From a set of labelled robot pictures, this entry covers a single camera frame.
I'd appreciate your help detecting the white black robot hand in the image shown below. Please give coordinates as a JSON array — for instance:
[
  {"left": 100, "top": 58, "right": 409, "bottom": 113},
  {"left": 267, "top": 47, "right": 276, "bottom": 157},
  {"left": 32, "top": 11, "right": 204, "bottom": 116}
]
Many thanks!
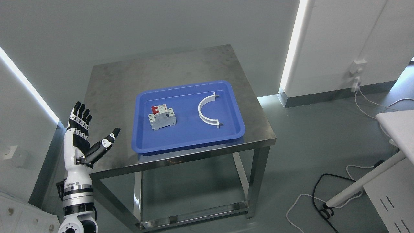
[{"left": 64, "top": 102, "right": 120, "bottom": 189}]

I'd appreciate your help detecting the blue plastic tray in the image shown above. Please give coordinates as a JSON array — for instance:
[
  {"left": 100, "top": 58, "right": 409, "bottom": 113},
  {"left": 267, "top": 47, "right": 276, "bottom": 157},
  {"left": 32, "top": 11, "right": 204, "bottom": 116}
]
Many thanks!
[{"left": 131, "top": 81, "right": 246, "bottom": 155}]

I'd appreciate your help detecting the white perforated cabinet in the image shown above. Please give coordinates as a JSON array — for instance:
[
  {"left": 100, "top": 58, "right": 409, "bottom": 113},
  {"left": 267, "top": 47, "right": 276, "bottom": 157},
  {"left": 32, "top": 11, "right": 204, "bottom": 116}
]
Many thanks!
[{"left": 364, "top": 158, "right": 414, "bottom": 233}]

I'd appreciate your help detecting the black cable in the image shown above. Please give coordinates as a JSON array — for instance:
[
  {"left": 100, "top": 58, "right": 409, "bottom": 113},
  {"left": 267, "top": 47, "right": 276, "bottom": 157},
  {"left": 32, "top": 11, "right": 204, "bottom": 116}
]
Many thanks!
[{"left": 312, "top": 160, "right": 385, "bottom": 233}]

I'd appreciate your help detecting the white desk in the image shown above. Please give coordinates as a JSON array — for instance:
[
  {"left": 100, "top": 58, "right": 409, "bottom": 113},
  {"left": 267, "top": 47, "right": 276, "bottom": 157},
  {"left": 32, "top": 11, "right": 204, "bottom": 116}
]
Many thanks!
[{"left": 325, "top": 109, "right": 414, "bottom": 209}]

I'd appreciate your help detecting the grey circuit breaker red switch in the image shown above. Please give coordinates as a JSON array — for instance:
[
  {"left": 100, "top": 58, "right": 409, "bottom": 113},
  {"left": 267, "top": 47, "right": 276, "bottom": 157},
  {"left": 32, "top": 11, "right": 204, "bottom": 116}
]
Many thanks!
[{"left": 148, "top": 104, "right": 177, "bottom": 131}]

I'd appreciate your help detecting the white box lower left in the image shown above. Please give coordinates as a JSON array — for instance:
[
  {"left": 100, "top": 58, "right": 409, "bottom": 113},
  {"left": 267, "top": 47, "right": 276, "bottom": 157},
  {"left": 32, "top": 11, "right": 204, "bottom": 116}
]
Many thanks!
[{"left": 0, "top": 191, "right": 60, "bottom": 233}]

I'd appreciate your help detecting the white power adapter plug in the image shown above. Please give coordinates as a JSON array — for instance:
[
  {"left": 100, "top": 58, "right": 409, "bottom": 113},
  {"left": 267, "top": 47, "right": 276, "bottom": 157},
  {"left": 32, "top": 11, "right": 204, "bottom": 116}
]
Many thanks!
[{"left": 351, "top": 76, "right": 361, "bottom": 93}]

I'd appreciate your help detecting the white cable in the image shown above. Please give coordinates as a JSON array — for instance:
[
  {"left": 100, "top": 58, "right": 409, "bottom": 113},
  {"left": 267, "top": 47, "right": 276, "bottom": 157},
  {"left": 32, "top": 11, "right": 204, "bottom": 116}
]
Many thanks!
[{"left": 354, "top": 87, "right": 414, "bottom": 120}]

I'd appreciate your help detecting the white wall socket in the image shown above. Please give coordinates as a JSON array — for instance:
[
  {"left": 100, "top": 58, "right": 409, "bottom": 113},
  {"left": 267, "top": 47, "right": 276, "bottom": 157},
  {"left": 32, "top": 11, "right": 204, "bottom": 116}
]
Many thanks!
[{"left": 349, "top": 59, "right": 368, "bottom": 75}]

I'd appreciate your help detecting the white curved pipe clamp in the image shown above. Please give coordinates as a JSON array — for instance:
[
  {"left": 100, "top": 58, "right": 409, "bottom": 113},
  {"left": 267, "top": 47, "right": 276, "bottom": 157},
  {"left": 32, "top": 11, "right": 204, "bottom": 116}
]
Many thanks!
[{"left": 198, "top": 92, "right": 223, "bottom": 129}]

